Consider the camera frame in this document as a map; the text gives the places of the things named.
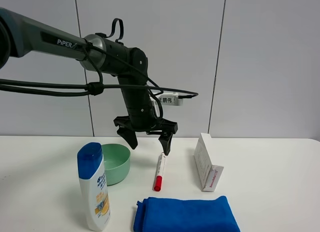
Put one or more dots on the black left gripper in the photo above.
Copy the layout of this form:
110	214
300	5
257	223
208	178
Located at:
142	118

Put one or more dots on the white marker red cap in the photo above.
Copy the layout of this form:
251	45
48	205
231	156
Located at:
159	172

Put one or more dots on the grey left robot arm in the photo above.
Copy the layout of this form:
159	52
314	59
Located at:
95	52

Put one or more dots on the green bowl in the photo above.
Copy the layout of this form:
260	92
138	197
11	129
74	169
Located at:
116	162

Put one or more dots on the white shampoo bottle blue cap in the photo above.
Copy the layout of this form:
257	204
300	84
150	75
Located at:
93	186

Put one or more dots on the white cardboard box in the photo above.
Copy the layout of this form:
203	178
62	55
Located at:
209	162

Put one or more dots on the blue folded cloth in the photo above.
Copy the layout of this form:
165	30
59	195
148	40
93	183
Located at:
173	215

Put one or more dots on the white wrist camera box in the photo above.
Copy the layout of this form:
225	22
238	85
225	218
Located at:
170	99

